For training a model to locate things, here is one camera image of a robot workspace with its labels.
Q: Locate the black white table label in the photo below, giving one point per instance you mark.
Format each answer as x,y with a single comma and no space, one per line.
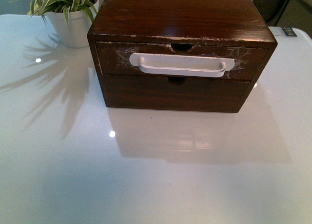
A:
282,31

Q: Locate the green striped spider plant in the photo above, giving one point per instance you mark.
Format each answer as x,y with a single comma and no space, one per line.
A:
65,7

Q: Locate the dark wooden drawer cabinet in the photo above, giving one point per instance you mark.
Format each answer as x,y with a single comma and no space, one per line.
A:
182,24

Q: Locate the white metal drawer handle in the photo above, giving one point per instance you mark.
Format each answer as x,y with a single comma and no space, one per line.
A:
180,65

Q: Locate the white plant pot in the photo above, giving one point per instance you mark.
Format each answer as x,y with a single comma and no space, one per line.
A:
73,33

